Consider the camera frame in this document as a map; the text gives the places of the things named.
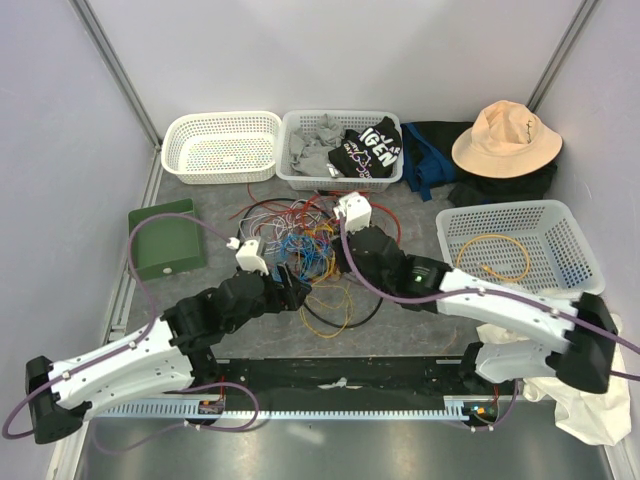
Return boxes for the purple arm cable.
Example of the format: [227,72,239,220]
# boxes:
[2,212,241,441]
[339,212,640,386]

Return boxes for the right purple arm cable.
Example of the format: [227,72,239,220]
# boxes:
[339,212,640,386]

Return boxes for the white tape scrap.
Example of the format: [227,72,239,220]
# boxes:
[318,377,362,390]

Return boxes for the yellow ethernet cable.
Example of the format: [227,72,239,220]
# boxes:
[455,233,532,284]

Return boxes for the red ethernet cable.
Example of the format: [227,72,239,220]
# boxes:
[319,189,401,251]

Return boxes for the middle white clothes basket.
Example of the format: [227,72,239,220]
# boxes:
[273,109,404,193]

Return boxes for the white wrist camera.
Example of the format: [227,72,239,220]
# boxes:
[235,237,269,275]
[333,191,372,233]

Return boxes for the thick black cable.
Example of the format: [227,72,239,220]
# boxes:
[236,198,387,330]

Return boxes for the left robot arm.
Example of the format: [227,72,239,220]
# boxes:
[26,264,312,444]

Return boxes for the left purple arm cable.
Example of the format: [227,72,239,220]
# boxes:
[2,212,241,441]

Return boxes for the right white large basket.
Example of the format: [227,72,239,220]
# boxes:
[436,200,605,298]

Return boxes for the thin red wire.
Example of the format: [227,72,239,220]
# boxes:
[247,182,396,251]

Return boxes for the white cloth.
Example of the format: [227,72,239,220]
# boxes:
[476,292,632,446]

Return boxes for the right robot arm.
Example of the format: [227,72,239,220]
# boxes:
[338,219,622,394]

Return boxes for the thin white wire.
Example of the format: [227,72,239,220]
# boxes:
[238,199,326,256]

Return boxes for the thin yellow wire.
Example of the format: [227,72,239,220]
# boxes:
[299,224,354,341]

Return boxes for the thin blue wire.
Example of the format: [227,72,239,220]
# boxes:
[279,232,336,281]

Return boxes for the green plastic tray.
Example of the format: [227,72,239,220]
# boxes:
[128,198,207,282]

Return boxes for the black printed t-shirt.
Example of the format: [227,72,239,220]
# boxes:
[328,116,403,179]

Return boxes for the black garment under hat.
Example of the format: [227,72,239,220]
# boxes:
[447,161,558,207]

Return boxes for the left white empty basket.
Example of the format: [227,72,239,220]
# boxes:
[160,111,281,185]

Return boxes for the blue black garment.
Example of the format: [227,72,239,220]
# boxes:
[401,121,473,201]

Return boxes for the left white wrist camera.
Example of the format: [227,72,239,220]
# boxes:
[235,237,269,275]

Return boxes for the peach bucket hat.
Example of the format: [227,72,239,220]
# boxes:
[451,100,563,179]

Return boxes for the slotted cable duct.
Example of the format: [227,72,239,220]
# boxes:
[98,396,473,421]

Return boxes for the grey cloth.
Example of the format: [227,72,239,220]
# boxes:
[288,114,346,178]

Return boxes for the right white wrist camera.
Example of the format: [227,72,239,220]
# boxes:
[333,191,372,233]

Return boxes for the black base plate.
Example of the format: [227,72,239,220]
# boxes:
[193,356,497,410]

